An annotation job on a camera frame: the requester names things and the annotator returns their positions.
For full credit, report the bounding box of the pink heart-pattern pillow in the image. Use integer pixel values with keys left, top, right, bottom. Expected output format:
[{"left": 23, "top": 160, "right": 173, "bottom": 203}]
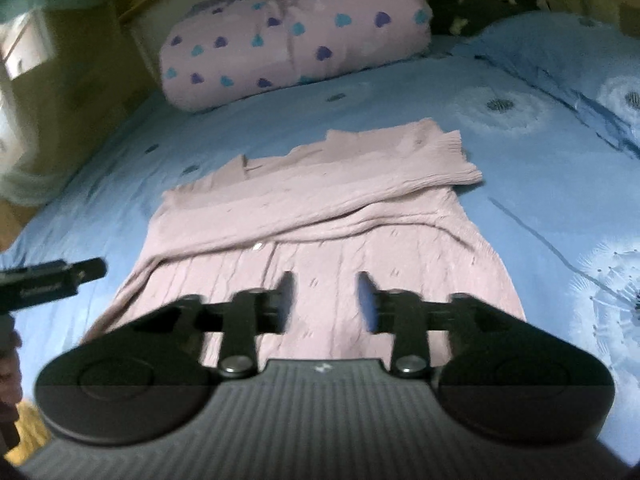
[{"left": 160, "top": 0, "right": 433, "bottom": 113}]

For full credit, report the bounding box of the yellow fluffy blanket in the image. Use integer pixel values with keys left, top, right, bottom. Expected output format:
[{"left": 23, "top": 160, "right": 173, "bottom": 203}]
[{"left": 5, "top": 402, "right": 52, "bottom": 467}]

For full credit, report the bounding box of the blue dandelion print pillow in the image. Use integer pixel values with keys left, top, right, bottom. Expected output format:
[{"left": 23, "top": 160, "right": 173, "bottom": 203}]
[{"left": 452, "top": 10, "right": 640, "bottom": 156}]

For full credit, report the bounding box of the dark cloth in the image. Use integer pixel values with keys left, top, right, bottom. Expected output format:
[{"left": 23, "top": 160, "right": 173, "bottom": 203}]
[{"left": 427, "top": 0, "right": 551, "bottom": 37}]

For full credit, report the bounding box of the white curtain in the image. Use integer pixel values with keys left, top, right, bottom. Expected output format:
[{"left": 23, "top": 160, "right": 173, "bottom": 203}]
[{"left": 0, "top": 159, "right": 57, "bottom": 208}]

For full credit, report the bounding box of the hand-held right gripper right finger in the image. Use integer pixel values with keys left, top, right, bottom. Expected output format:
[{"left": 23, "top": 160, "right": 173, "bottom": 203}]
[{"left": 355, "top": 270, "right": 526, "bottom": 378}]

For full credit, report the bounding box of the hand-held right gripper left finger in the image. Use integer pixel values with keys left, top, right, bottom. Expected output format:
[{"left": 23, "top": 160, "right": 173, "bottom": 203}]
[{"left": 135, "top": 270, "right": 297, "bottom": 378}]

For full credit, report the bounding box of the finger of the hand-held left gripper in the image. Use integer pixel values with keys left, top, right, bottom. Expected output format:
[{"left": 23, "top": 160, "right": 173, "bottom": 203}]
[{"left": 72, "top": 257, "right": 108, "bottom": 285}]

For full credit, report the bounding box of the pink knitted cardigan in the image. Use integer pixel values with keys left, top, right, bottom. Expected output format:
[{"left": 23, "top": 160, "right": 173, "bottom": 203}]
[{"left": 82, "top": 118, "right": 527, "bottom": 368}]

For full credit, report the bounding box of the blue dandelion print bedsheet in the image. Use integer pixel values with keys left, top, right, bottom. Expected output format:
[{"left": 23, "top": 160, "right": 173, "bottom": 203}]
[{"left": 0, "top": 50, "right": 640, "bottom": 466}]

